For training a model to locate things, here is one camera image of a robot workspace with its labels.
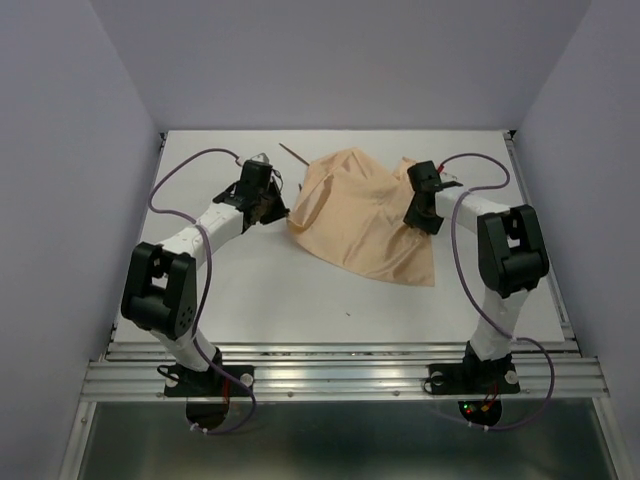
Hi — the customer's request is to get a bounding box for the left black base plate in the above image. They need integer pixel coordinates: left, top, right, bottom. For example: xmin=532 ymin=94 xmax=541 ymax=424
xmin=156 ymin=364 xmax=253 ymax=398

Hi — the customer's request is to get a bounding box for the aluminium rail frame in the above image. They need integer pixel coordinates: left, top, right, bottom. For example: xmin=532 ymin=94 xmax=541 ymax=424
xmin=59 ymin=129 xmax=626 ymax=480

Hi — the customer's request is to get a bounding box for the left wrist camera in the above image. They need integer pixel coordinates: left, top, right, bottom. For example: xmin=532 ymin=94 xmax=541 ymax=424
xmin=243 ymin=153 xmax=273 ymax=169

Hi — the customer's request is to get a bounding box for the peach satin napkin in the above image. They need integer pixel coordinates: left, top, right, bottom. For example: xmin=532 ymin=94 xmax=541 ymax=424
xmin=286 ymin=147 xmax=436 ymax=287

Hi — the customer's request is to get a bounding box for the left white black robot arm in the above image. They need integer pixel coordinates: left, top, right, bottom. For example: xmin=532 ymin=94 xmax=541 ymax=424
xmin=121 ymin=153 xmax=289 ymax=397

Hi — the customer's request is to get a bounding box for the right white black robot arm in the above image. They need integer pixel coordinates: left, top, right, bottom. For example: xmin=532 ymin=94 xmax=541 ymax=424
xmin=404 ymin=161 xmax=550 ymax=396

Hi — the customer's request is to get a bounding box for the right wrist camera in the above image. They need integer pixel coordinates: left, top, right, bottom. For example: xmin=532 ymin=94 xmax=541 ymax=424
xmin=437 ymin=168 xmax=461 ymax=188

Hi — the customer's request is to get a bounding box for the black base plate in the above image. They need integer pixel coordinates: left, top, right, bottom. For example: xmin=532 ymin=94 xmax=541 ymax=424
xmin=423 ymin=362 xmax=521 ymax=398
xmin=156 ymin=364 xmax=253 ymax=398

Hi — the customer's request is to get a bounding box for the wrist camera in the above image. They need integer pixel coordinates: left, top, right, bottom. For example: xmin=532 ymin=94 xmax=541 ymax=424
xmin=437 ymin=168 xmax=461 ymax=188
xmin=243 ymin=153 xmax=273 ymax=169

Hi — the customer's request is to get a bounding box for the copper fork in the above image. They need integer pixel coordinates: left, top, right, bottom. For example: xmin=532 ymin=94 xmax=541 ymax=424
xmin=278 ymin=142 xmax=310 ymax=167

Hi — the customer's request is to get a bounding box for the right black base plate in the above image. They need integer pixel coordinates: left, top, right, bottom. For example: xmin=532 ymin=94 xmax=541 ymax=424
xmin=423 ymin=362 xmax=521 ymax=398

